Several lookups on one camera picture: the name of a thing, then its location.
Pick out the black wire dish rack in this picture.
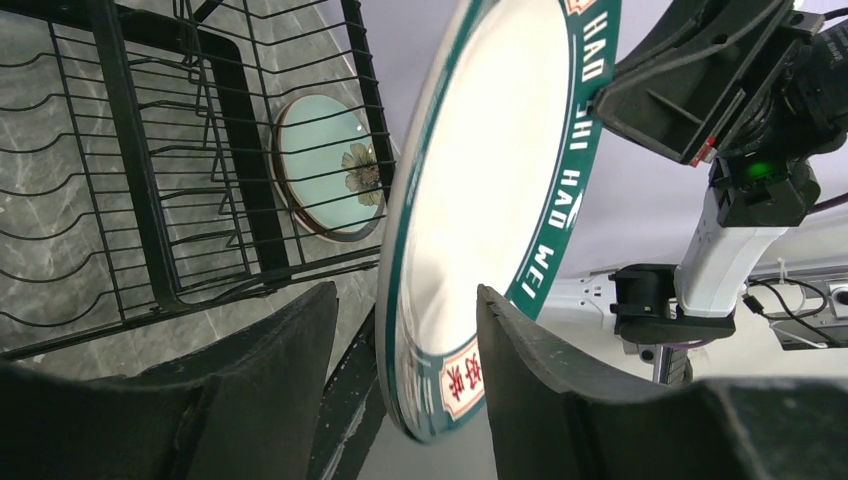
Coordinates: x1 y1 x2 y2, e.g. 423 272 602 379
1 1 394 361

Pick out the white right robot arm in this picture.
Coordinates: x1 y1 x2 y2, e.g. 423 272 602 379
538 1 847 348

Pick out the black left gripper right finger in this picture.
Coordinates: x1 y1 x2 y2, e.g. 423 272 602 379
476 285 847 479

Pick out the mint green flower plate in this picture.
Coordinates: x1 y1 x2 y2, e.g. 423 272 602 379
274 93 387 236

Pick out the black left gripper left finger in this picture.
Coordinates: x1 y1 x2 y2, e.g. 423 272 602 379
1 282 338 479

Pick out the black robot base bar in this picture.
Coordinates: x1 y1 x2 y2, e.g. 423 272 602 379
307 310 386 480

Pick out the green rimmed white plate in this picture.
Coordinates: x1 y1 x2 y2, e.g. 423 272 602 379
376 0 622 444

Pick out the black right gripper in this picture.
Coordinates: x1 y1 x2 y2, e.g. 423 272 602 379
591 0 848 167

